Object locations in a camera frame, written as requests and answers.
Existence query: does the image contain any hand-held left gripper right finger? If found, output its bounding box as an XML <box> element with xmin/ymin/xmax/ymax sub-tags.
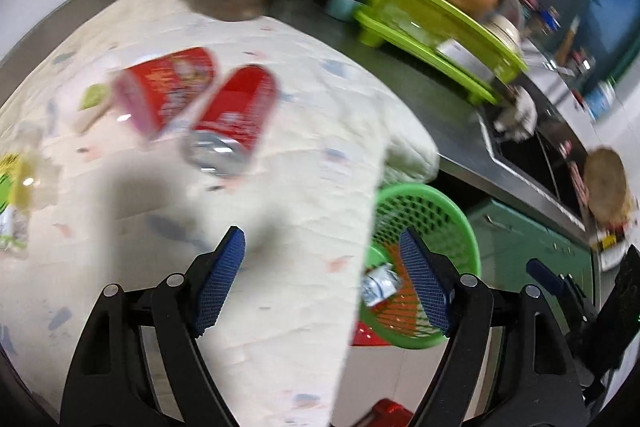
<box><xmin>398</xmin><ymin>227</ymin><xmax>591</xmax><ymax>427</ymax></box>

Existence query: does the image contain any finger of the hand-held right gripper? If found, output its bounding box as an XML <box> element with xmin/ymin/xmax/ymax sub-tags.
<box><xmin>525</xmin><ymin>258</ymin><xmax>599</xmax><ymax>334</ymax></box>

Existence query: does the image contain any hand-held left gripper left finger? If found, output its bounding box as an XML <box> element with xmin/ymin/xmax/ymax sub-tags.
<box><xmin>59</xmin><ymin>226</ymin><xmax>247</xmax><ymax>427</ymax></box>

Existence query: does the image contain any silver wrapper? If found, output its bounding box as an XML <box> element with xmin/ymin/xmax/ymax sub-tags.
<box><xmin>361</xmin><ymin>264</ymin><xmax>403</xmax><ymax>308</ymax></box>

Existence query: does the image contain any green plastic mesh basket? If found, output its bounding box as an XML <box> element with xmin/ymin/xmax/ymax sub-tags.
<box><xmin>357</xmin><ymin>183</ymin><xmax>482</xmax><ymax>352</ymax></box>

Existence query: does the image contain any red soda can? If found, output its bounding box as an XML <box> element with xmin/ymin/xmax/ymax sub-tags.
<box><xmin>182</xmin><ymin>64</ymin><xmax>280</xmax><ymax>178</ymax></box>

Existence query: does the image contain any red paper cup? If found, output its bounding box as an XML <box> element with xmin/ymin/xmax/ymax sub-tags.
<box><xmin>112</xmin><ymin>47</ymin><xmax>221</xmax><ymax>140</ymax></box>

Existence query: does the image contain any green-tipped wooden stick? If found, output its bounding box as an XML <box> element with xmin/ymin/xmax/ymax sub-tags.
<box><xmin>75</xmin><ymin>83</ymin><xmax>113</xmax><ymax>132</ymax></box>

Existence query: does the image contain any clear plastic bottle green label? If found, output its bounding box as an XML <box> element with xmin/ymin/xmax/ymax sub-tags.
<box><xmin>0</xmin><ymin>122</ymin><xmax>56</xmax><ymax>258</ymax></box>

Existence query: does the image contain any green cabinet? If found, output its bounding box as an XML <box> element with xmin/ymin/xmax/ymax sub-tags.
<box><xmin>467</xmin><ymin>199</ymin><xmax>598</xmax><ymax>358</ymax></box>

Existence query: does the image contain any red plastic object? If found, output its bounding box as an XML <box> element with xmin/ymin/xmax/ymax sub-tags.
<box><xmin>367</xmin><ymin>398</ymin><xmax>416</xmax><ymax>427</ymax></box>
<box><xmin>350</xmin><ymin>322</ymin><xmax>396</xmax><ymax>348</ymax></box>

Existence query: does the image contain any steel sink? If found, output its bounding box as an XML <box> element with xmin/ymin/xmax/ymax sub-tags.
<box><xmin>480</xmin><ymin>107</ymin><xmax>591</xmax><ymax>228</ymax></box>

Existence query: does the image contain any round wooden cutting board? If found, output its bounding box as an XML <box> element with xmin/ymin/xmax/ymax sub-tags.
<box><xmin>582</xmin><ymin>147</ymin><xmax>630</xmax><ymax>220</ymax></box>

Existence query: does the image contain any cream quilted printed mat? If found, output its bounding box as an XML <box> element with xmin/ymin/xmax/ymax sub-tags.
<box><xmin>0</xmin><ymin>0</ymin><xmax>441</xmax><ymax>427</ymax></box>

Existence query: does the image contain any white dish rag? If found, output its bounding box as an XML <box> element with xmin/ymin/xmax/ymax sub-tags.
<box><xmin>492</xmin><ymin>87</ymin><xmax>538</xmax><ymax>142</ymax></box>

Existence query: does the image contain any white bowl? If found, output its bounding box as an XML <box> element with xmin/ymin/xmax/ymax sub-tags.
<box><xmin>482</xmin><ymin>14</ymin><xmax>526</xmax><ymax>52</ymax></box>

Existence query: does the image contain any green plastic dish rack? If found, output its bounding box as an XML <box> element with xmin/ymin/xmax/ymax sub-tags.
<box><xmin>352</xmin><ymin>0</ymin><xmax>530</xmax><ymax>105</ymax></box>

